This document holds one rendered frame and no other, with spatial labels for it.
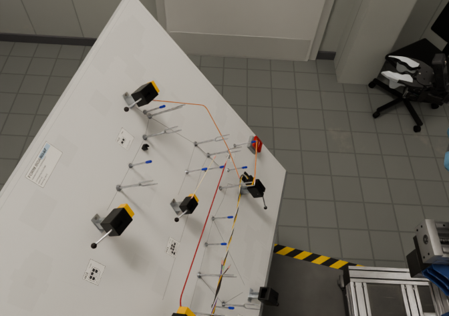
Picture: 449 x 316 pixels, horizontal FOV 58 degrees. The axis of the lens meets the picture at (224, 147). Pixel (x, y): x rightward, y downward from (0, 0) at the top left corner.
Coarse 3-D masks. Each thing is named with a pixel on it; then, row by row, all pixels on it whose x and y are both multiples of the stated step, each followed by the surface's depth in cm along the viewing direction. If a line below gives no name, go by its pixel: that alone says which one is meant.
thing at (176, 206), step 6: (186, 198) 120; (192, 198) 120; (174, 204) 122; (180, 204) 119; (186, 204) 117; (192, 204) 119; (174, 210) 123; (186, 210) 118; (192, 210) 119; (180, 216) 117
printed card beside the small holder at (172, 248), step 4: (168, 240) 119; (172, 240) 120; (168, 244) 119; (172, 244) 120; (176, 244) 121; (168, 248) 118; (172, 248) 120; (176, 248) 121; (164, 252) 117; (168, 252) 118; (172, 252) 119; (176, 252) 121; (172, 256) 119
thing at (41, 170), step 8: (48, 144) 94; (40, 152) 92; (48, 152) 93; (56, 152) 95; (40, 160) 91; (48, 160) 93; (56, 160) 95; (32, 168) 90; (40, 168) 91; (48, 168) 93; (32, 176) 89; (40, 176) 91; (48, 176) 92; (40, 184) 90
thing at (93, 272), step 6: (90, 264) 97; (96, 264) 98; (90, 270) 97; (96, 270) 98; (102, 270) 100; (84, 276) 95; (90, 276) 97; (96, 276) 98; (90, 282) 96; (96, 282) 98
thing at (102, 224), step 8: (120, 208) 97; (96, 216) 100; (112, 216) 95; (120, 216) 96; (128, 216) 97; (96, 224) 100; (104, 224) 94; (112, 224) 93; (120, 224) 95; (128, 224) 97; (112, 232) 95; (120, 232) 95
